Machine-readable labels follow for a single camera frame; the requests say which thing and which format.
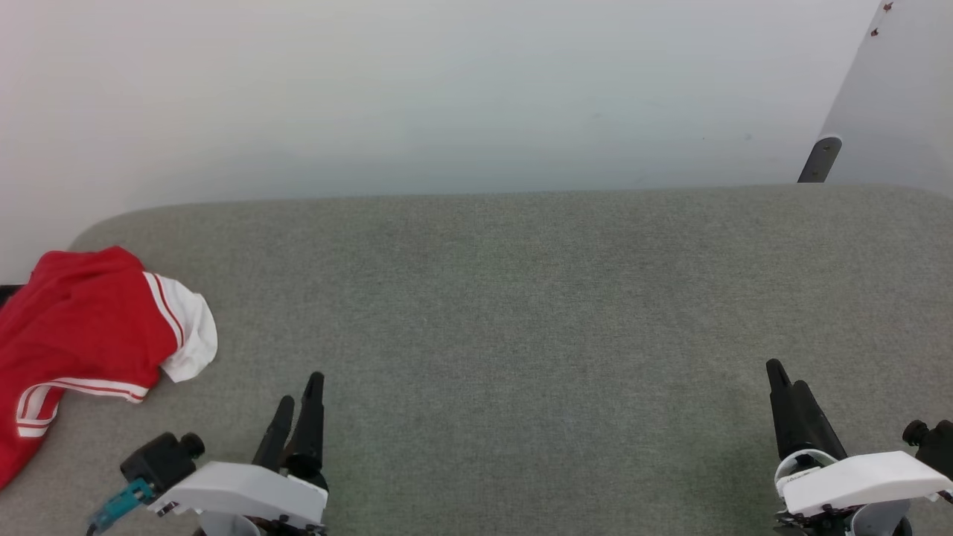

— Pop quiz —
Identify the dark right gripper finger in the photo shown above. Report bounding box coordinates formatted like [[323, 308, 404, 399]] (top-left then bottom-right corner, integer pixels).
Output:
[[766, 359, 802, 461], [791, 380, 849, 457]]

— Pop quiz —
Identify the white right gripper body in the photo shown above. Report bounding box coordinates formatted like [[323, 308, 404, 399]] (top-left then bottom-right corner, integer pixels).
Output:
[[773, 449, 953, 536]]

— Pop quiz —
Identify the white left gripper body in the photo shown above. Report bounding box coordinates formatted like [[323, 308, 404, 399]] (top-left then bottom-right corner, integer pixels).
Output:
[[149, 454, 330, 533]]

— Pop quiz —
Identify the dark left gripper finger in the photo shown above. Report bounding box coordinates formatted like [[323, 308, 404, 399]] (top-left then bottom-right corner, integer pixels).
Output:
[[252, 395, 296, 472], [287, 372, 327, 477]]

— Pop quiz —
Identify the red shirt with white sleeves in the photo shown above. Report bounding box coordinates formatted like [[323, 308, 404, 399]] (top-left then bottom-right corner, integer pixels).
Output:
[[0, 246, 219, 491]]

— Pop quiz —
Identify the dark panel support foot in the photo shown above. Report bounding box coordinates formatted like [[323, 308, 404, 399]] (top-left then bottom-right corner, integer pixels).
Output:
[[797, 135, 843, 184]]

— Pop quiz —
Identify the white partition panel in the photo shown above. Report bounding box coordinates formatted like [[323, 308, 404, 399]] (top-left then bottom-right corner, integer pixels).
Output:
[[819, 0, 953, 196]]

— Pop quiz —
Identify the teal cable connector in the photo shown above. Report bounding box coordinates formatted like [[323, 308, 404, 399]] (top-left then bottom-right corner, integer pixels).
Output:
[[88, 478, 156, 534]]

